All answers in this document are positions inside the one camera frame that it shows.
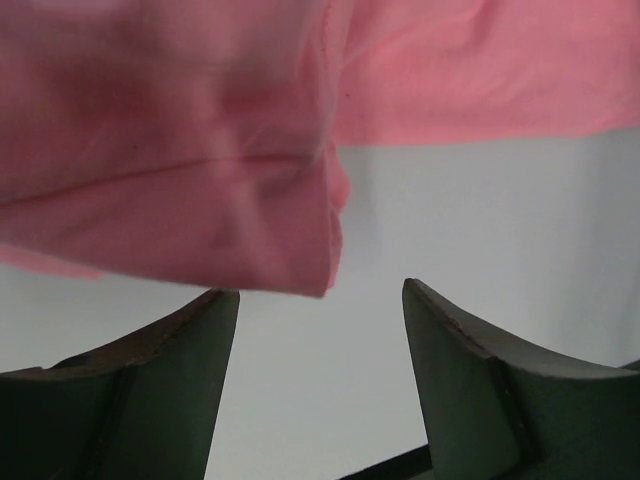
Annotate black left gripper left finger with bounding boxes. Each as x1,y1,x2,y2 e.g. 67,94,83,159
1,291,240,480

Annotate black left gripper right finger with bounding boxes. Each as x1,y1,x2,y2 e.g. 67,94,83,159
402,279,639,480

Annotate pink t shirt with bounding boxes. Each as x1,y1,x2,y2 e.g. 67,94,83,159
1,0,639,297

